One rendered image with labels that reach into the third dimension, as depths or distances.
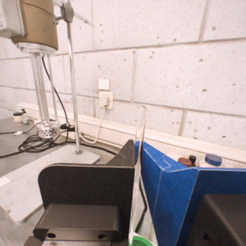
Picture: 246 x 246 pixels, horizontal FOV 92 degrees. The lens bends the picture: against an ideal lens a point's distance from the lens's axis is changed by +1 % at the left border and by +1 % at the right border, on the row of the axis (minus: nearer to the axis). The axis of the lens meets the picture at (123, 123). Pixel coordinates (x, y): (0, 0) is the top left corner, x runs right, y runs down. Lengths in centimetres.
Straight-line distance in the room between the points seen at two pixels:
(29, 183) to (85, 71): 54
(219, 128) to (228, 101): 10
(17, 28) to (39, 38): 4
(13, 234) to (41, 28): 46
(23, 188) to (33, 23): 43
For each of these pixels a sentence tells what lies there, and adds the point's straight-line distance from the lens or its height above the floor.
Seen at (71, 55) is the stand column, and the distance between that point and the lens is 49.
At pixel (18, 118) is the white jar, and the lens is 115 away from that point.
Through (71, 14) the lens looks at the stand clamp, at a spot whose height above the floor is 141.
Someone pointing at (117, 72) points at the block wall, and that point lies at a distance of 60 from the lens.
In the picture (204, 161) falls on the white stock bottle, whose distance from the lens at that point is 46.
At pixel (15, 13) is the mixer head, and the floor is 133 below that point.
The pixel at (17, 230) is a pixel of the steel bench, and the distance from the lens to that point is 41.
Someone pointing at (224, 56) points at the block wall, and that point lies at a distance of 53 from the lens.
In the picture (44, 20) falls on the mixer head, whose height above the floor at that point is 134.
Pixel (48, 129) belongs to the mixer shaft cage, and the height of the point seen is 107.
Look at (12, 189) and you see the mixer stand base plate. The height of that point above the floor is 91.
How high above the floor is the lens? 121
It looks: 19 degrees down
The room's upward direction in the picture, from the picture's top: 3 degrees clockwise
